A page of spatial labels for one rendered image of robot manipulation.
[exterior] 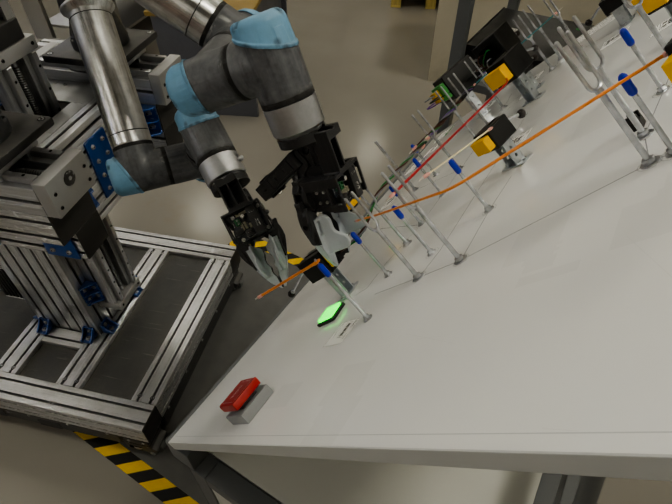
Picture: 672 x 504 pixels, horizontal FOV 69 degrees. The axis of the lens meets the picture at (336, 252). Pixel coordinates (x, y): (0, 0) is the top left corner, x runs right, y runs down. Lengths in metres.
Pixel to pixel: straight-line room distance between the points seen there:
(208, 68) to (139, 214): 2.18
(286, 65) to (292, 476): 0.70
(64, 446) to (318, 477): 1.29
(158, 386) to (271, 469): 0.91
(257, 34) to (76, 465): 1.70
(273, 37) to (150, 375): 1.42
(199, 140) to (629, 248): 0.69
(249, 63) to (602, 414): 0.53
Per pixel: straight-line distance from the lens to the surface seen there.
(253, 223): 0.84
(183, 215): 2.74
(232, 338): 2.14
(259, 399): 0.70
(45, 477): 2.08
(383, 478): 0.99
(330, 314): 0.76
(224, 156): 0.89
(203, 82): 0.69
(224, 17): 0.81
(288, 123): 0.66
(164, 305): 2.05
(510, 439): 0.33
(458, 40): 1.56
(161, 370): 1.85
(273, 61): 0.65
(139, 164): 0.99
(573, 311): 0.39
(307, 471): 0.99
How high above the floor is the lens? 1.73
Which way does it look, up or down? 45 degrees down
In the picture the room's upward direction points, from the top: straight up
